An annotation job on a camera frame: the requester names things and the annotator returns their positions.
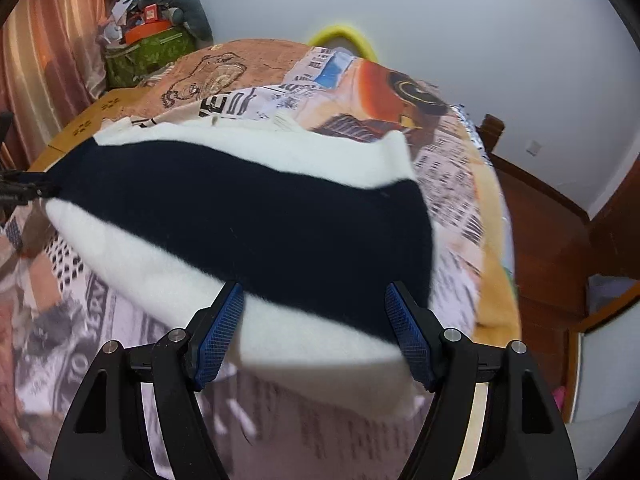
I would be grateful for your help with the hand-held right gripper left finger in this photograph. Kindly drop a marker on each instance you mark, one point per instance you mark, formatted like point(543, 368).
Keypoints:
point(220, 335)

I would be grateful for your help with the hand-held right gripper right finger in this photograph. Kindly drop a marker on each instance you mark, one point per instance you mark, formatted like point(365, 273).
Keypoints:
point(407, 335)

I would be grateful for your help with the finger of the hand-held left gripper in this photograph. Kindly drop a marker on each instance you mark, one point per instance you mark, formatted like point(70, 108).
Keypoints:
point(27, 187)

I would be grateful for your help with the black and white striped sweater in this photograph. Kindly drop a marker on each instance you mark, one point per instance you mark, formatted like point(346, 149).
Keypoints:
point(250, 220)

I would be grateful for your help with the pile of clothes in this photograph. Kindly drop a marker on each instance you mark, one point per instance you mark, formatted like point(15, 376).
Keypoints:
point(127, 5)

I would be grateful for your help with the striped orange curtain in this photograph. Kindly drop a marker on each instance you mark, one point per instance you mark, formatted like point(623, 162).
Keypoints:
point(45, 50)

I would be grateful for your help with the green patterned storage box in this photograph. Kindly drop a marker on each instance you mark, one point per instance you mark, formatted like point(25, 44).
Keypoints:
point(150, 55)

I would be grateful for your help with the printed bed sheet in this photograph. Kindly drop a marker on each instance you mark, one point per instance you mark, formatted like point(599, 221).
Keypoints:
point(440, 170)

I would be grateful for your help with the orange box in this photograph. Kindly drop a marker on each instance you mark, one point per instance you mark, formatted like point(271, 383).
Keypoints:
point(147, 32)

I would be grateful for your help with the small red box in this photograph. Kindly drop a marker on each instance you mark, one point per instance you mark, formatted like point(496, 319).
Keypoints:
point(151, 12)

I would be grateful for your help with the white sliding wardrobe door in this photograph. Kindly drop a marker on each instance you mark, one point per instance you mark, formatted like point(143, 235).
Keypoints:
point(610, 370)

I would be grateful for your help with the brown wooden door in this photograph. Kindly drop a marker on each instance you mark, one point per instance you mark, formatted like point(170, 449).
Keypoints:
point(617, 235)

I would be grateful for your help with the yellow foam tube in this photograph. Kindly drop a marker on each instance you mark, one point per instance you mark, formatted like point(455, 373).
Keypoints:
point(345, 30)

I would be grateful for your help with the wooden bed post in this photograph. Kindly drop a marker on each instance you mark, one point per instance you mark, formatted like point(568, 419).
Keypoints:
point(491, 130)

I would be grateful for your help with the white wall socket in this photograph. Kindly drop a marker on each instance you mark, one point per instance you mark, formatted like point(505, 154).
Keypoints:
point(534, 148)

